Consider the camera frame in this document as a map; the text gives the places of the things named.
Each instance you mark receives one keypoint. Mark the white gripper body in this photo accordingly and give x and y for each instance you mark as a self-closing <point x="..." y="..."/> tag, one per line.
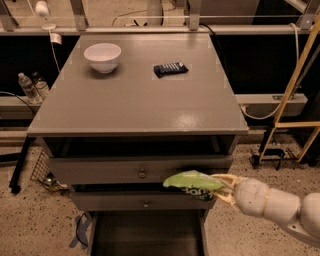
<point x="250" y="197"/>

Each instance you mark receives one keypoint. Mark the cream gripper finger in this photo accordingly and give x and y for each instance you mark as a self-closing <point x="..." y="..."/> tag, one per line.
<point x="226" y="196"/>
<point x="229" y="181"/>

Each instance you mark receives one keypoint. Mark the green rice chip bag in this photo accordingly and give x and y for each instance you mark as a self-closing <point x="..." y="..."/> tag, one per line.
<point x="197" y="184"/>

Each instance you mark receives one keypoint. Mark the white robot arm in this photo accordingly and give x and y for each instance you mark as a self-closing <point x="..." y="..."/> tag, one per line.
<point x="298" y="217"/>

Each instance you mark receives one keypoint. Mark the middle grey drawer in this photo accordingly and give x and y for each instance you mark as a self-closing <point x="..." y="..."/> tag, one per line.
<point x="126" y="201"/>

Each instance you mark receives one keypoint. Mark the grey drawer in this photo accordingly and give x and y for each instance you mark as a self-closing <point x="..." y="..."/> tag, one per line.
<point x="117" y="170"/>
<point x="126" y="201"/>

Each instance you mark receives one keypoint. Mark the top grey drawer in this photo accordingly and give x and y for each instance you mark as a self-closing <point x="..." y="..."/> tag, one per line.
<point x="117" y="170"/>

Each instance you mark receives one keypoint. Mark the bottom open drawer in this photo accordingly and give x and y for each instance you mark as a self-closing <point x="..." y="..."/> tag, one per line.
<point x="148" y="233"/>

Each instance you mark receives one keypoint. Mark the grey drawer cabinet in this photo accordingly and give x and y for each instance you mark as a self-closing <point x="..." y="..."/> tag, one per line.
<point x="133" y="113"/>

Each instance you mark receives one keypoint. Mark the dark blue snack bar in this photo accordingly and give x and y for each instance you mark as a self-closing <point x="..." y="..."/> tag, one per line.
<point x="169" y="69"/>

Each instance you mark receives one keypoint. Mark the white ceramic bowl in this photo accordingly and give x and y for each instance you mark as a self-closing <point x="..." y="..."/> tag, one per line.
<point x="103" y="57"/>

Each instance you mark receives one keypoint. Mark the clear water bottle right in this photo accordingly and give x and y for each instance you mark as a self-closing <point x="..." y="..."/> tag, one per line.
<point x="40" y="84"/>

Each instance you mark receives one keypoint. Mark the clear water bottle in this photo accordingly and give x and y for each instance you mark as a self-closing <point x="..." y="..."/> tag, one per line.
<point x="40" y="84"/>
<point x="27" y="86"/>

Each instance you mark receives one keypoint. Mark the black metal leg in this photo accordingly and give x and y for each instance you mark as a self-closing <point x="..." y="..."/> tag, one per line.
<point x="13" y="185"/>

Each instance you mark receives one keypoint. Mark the clear water bottle left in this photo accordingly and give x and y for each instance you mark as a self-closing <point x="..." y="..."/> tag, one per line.
<point x="27" y="86"/>

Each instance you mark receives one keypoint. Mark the wire mesh basket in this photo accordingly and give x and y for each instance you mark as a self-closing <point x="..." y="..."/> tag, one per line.
<point x="42" y="174"/>

